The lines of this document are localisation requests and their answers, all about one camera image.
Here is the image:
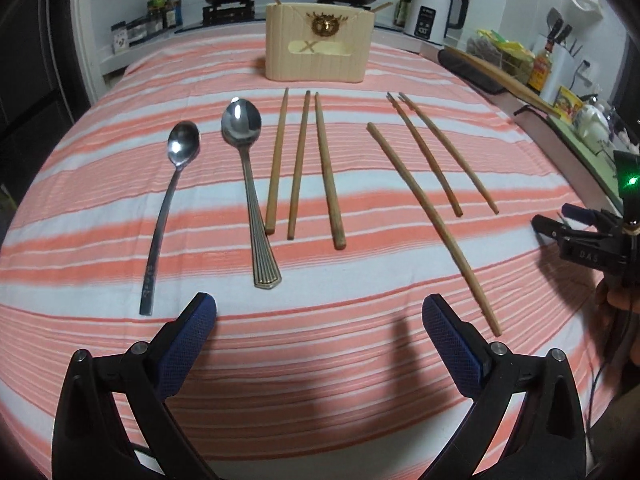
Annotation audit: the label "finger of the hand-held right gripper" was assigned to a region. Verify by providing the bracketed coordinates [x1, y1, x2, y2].
[531, 213, 569, 247]
[561, 203, 607, 227]

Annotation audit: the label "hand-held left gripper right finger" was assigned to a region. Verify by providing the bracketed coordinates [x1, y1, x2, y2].
[421, 294, 588, 480]

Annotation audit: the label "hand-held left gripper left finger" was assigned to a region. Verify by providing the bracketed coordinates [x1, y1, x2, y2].
[51, 291, 221, 480]

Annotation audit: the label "long thin bamboo chopstick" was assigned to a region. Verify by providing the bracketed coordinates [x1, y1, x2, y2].
[366, 122, 502, 337]

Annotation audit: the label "small steel spoon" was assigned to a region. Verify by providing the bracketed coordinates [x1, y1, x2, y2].
[139, 121, 202, 317]

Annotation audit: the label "thick brown wooden chopstick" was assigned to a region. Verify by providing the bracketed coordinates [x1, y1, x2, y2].
[314, 92, 347, 251]
[265, 87, 291, 235]
[287, 91, 311, 241]

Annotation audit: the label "large steel spoon ridged handle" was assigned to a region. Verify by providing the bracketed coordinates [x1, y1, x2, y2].
[221, 97, 283, 290]

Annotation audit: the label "cream utensil holder gold emblem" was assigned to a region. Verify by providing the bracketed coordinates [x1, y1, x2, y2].
[264, 2, 375, 84]

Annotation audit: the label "person's right hand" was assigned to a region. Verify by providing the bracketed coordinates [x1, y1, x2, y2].
[594, 279, 640, 362]

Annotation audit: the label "white floral teapot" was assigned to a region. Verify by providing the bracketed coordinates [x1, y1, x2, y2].
[572, 102, 614, 154]

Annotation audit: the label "yellow snack package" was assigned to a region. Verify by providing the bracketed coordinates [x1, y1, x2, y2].
[552, 85, 584, 124]

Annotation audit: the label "pink white striped tablecloth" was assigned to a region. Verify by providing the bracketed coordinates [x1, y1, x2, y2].
[0, 27, 626, 466]

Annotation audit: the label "white knife block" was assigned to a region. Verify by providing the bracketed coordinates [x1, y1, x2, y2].
[542, 7, 587, 102]

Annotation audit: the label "red label sauce bottle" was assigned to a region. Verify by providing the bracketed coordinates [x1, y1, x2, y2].
[530, 40, 554, 92]

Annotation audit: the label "long wooden spatula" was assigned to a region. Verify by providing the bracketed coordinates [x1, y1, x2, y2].
[442, 46, 562, 120]

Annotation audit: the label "black tray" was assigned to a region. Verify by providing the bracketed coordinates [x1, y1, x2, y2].
[437, 49, 507, 96]

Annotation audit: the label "bag of yellow green packets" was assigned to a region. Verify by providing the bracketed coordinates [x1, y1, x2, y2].
[467, 29, 536, 84]

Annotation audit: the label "white electric kettle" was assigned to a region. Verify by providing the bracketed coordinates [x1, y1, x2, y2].
[403, 0, 470, 43]

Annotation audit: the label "clear glass spice jars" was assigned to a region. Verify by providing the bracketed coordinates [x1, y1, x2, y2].
[127, 16, 151, 44]

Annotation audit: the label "black refrigerator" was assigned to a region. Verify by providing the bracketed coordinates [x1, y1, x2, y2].
[0, 0, 96, 196]

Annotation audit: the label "green cap sauce bottle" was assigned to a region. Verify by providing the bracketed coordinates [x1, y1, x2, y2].
[146, 0, 166, 32]

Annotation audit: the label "black gas stove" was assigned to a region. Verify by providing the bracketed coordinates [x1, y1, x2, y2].
[175, 0, 406, 33]

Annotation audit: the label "black cable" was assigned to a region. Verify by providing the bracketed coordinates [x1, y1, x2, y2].
[586, 340, 617, 441]

